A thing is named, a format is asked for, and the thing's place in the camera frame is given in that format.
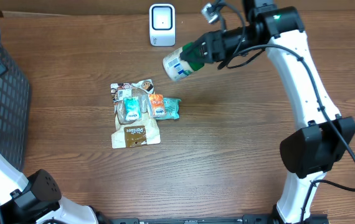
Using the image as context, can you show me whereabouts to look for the orange tissue pack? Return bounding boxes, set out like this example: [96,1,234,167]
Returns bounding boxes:
[148,94,166,118]

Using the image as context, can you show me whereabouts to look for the white barcode scanner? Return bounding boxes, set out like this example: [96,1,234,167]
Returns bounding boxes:
[149,3,176,47]

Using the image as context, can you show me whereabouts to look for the brown snack pouch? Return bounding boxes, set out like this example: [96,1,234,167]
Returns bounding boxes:
[110,79,161,149]

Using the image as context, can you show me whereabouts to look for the small teal tissue pack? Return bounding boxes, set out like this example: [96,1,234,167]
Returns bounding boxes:
[123,96,141,121]

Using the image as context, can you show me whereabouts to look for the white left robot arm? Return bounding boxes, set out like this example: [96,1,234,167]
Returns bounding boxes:
[0,45,108,223]

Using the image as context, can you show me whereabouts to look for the teal tissue pack wrapper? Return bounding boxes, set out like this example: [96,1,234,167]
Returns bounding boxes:
[162,98,181,119]

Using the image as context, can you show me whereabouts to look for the green lid jar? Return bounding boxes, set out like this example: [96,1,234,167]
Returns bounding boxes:
[163,42,204,82]

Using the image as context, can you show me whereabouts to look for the grey plastic basket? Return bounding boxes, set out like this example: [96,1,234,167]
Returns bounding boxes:
[0,33,32,171]

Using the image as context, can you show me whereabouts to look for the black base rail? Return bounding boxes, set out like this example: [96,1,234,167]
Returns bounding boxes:
[102,212,331,224]

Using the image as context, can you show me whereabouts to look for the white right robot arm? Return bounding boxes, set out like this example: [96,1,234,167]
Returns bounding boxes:
[180,1,355,223]

